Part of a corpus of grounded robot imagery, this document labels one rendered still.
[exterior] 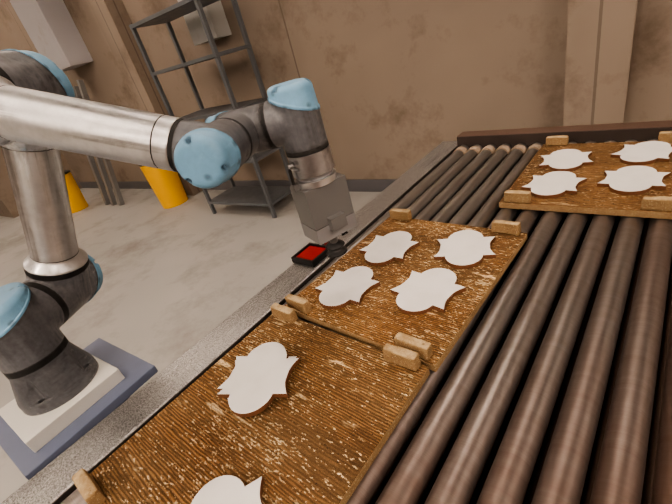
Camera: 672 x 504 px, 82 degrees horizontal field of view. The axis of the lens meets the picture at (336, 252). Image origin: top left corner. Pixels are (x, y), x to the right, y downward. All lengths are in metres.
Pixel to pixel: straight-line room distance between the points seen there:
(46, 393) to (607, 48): 2.79
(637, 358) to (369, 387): 0.37
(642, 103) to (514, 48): 0.82
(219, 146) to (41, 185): 0.46
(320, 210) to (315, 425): 0.34
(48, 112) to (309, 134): 0.35
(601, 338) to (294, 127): 0.56
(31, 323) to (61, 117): 0.44
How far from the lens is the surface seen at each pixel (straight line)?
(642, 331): 0.73
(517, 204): 1.04
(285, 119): 0.64
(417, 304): 0.72
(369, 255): 0.88
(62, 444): 0.95
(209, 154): 0.53
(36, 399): 1.00
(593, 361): 0.67
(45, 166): 0.90
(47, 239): 0.96
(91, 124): 0.63
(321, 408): 0.61
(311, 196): 0.67
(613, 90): 2.82
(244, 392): 0.66
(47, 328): 0.96
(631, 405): 0.63
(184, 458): 0.66
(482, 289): 0.75
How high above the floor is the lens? 1.40
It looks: 29 degrees down
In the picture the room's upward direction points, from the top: 16 degrees counter-clockwise
